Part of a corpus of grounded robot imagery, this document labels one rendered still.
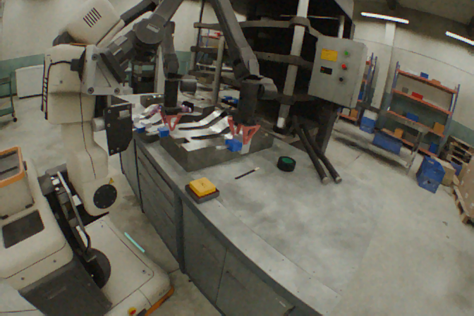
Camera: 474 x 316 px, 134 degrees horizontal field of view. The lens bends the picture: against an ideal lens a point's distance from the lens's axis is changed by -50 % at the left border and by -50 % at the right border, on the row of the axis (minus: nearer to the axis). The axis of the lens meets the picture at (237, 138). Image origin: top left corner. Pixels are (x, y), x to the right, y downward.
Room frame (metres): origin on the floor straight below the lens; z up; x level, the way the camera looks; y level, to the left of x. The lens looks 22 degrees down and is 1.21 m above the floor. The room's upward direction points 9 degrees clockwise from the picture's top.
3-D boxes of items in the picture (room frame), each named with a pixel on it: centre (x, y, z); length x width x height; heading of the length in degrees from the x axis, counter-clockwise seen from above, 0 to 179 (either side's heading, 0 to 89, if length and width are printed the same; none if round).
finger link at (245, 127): (0.63, -0.02, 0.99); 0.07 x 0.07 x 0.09; 45
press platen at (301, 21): (1.91, -0.12, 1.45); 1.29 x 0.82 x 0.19; 46
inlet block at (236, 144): (0.61, 0.02, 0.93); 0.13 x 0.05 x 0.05; 135
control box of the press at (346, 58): (1.23, -0.56, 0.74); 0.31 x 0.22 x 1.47; 46
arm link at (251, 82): (0.65, -0.02, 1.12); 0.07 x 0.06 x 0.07; 127
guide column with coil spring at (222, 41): (1.80, 0.25, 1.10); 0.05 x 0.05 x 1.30
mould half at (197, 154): (0.88, 0.08, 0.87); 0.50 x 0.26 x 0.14; 136
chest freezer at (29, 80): (4.08, 6.53, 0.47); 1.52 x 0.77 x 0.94; 133
